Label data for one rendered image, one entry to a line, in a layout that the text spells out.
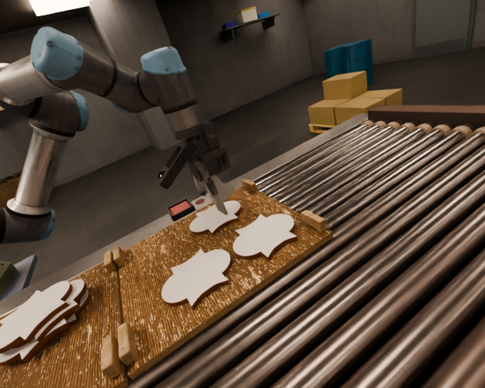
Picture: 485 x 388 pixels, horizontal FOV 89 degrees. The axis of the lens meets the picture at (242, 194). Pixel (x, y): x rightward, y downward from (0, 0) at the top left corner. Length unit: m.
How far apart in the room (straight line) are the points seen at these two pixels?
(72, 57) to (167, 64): 0.15
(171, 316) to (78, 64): 0.45
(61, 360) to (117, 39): 5.86
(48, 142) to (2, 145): 6.35
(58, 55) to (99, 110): 6.57
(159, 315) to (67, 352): 0.17
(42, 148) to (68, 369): 0.64
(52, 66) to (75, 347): 0.47
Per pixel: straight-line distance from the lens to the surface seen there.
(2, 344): 0.64
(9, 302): 0.92
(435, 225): 0.56
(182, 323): 0.46
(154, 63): 0.53
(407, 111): 1.05
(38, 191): 1.02
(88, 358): 0.54
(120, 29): 6.19
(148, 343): 0.48
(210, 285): 0.47
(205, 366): 0.43
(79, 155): 7.17
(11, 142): 7.27
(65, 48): 0.54
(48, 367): 0.59
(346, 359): 0.40
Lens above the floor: 1.27
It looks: 28 degrees down
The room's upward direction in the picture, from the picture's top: 19 degrees counter-clockwise
